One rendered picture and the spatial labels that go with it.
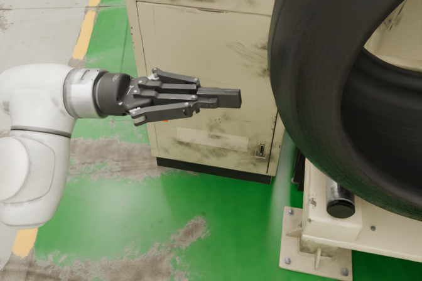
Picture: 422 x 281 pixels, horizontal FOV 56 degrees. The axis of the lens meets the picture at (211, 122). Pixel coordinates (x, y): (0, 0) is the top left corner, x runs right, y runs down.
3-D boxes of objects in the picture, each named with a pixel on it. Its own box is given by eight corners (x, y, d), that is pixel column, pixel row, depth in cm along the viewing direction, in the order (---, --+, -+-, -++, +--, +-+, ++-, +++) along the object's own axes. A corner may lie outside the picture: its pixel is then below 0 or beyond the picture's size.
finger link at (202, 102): (187, 96, 65) (183, 108, 63) (217, 97, 64) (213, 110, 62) (189, 103, 66) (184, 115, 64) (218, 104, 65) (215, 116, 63)
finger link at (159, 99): (134, 88, 67) (130, 93, 66) (197, 91, 64) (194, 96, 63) (139, 105, 69) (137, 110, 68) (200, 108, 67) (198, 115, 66)
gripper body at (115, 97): (89, 93, 64) (142, 95, 62) (109, 62, 70) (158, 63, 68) (104, 126, 69) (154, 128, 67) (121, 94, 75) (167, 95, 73)
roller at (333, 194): (350, 80, 87) (330, 84, 89) (346, 64, 84) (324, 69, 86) (358, 219, 63) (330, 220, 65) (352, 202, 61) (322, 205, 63)
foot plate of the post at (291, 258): (284, 207, 167) (285, 202, 164) (349, 218, 163) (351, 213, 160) (278, 268, 149) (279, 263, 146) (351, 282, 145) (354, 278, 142)
